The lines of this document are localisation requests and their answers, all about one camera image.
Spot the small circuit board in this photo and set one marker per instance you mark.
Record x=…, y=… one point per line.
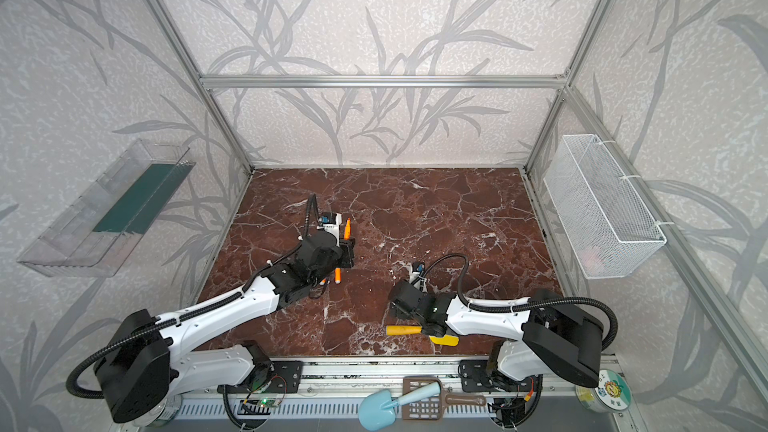
x=257, y=407

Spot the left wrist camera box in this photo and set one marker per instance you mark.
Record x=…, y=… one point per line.
x=332, y=223

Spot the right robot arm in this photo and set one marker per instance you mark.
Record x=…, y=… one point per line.
x=541, y=334

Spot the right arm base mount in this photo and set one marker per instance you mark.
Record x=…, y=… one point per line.
x=476, y=377

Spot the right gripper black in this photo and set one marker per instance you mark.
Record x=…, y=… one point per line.
x=424, y=324

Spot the light blue toy shovel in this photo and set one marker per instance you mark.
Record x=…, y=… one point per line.
x=377, y=411

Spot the tape roll green label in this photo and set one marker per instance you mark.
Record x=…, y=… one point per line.
x=611, y=395

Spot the aluminium front rail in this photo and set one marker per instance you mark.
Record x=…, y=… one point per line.
x=334, y=387

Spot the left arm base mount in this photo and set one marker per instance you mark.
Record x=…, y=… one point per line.
x=279, y=377

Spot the brown toy rake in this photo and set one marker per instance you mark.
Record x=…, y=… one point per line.
x=433, y=408

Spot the white wire basket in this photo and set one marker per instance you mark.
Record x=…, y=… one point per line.
x=609, y=227

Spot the yellow toy shovel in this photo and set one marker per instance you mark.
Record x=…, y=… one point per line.
x=407, y=330

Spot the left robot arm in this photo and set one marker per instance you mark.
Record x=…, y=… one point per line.
x=152, y=358

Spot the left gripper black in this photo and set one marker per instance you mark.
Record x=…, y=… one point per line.
x=345, y=253

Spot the clear plastic wall shelf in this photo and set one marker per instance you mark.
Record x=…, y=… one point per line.
x=96, y=234

